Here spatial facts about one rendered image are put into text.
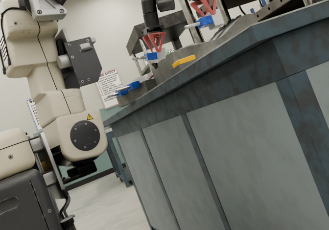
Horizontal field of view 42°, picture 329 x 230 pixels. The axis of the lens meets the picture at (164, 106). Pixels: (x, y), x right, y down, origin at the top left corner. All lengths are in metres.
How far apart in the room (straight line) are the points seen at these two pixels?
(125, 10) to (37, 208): 8.18
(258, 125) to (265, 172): 0.14
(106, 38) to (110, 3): 0.77
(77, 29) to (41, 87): 7.62
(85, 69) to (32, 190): 0.48
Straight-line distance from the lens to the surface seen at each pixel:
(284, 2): 2.24
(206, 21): 1.44
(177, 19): 6.39
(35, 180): 1.25
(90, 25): 9.13
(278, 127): 1.04
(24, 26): 1.48
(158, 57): 1.66
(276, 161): 1.11
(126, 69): 8.96
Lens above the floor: 0.69
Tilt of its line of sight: 1 degrees up
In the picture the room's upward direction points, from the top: 21 degrees counter-clockwise
